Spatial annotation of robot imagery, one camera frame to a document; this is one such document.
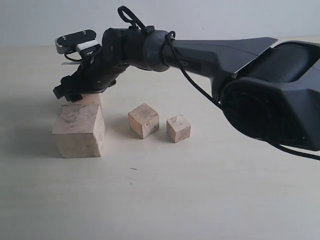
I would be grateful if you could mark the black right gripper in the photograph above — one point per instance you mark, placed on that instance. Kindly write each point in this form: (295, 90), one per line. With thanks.
(98, 71)

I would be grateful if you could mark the second largest wooden cube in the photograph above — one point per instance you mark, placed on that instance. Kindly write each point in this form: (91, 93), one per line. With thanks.
(90, 99)

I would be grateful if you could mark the third largest wooden cube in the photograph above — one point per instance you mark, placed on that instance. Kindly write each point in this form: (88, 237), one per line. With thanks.
(144, 120)

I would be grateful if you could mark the smallest wooden cube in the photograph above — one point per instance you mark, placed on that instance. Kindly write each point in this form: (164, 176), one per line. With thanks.
(178, 128)

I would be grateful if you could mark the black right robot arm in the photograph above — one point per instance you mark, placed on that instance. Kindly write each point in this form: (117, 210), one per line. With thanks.
(267, 90)

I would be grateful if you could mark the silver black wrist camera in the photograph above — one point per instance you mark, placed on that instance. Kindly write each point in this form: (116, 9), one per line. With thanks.
(83, 42)

